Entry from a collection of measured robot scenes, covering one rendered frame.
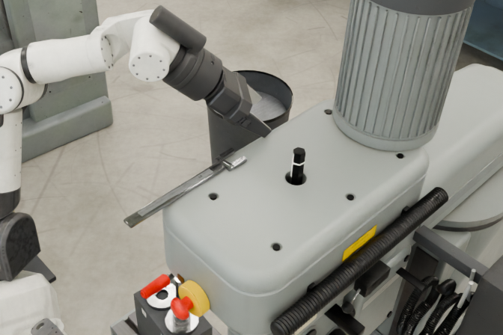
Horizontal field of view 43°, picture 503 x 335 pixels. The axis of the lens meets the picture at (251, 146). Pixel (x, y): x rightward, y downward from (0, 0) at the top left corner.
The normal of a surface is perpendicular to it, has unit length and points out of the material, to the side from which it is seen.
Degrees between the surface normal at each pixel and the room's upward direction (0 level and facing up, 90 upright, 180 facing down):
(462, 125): 0
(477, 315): 90
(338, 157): 0
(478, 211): 0
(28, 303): 57
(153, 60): 97
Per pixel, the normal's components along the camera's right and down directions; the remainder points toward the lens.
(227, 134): -0.45, 0.62
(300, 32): 0.04, -0.76
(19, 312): 0.77, -0.14
